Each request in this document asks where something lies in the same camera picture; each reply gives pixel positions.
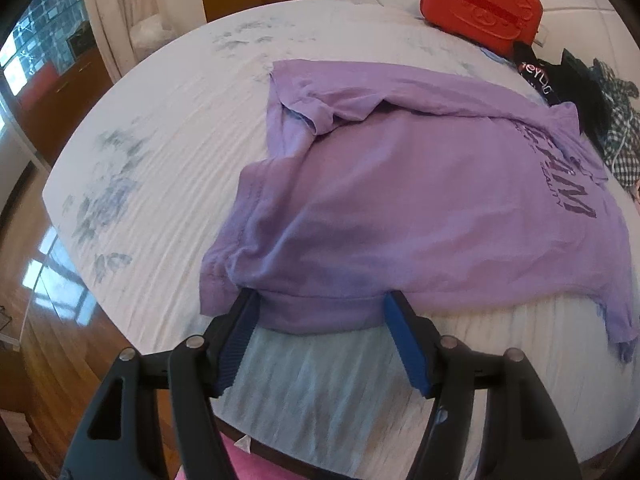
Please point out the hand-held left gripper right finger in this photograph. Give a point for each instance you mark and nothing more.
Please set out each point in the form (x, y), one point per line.
(409, 345)

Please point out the pink cloth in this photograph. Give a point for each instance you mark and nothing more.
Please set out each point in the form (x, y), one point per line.
(245, 462)

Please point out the black white checkered garment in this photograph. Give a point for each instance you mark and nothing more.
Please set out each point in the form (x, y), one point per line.
(622, 120)

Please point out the black garment with print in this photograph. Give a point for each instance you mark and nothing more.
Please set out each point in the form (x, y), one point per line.
(565, 85)

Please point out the purple t-shirt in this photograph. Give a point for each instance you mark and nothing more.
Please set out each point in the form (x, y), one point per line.
(410, 200)

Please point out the bed with white floral sheet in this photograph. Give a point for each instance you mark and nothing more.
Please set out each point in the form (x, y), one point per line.
(165, 160)

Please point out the wooden cabinet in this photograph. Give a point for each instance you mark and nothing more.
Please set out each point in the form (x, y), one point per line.
(60, 85)

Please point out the red plastic case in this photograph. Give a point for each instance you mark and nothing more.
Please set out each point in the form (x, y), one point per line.
(480, 7)

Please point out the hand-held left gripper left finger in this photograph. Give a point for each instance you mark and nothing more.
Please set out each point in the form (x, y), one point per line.
(239, 341)

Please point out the white curtain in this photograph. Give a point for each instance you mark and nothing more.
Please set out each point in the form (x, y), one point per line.
(117, 15)

